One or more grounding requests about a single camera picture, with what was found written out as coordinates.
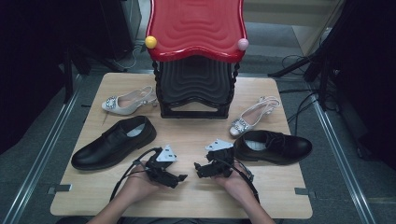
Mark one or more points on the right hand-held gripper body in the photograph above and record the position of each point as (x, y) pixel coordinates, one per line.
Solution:
(221, 160)

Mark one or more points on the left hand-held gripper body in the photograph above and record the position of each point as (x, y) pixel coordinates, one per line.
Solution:
(162, 172)

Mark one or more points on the white jewelled high-heel shoe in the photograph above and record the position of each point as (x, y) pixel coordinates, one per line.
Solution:
(124, 105)
(243, 124)

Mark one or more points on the black leather shoe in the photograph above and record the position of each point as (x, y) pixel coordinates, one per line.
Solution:
(280, 146)
(109, 146)

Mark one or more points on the red and black shoe rack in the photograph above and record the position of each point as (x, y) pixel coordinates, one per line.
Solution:
(196, 28)

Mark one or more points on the person's left hand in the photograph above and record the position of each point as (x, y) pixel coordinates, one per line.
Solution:
(138, 185)

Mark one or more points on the person's right hand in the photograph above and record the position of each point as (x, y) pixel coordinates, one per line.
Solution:
(239, 186)

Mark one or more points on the person's dark clothing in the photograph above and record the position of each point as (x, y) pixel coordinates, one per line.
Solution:
(186, 221)

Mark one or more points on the black metal stand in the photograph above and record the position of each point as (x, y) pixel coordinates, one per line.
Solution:
(68, 77)

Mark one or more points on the black tripod stand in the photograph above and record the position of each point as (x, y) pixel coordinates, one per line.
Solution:
(322, 62)

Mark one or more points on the black cabinet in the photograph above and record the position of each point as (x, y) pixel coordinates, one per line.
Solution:
(116, 28)

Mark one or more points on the grey table bracket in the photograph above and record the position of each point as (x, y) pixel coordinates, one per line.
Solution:
(304, 192)
(60, 188)

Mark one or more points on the metal floor rail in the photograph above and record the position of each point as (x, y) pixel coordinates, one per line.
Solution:
(339, 155)
(46, 149)

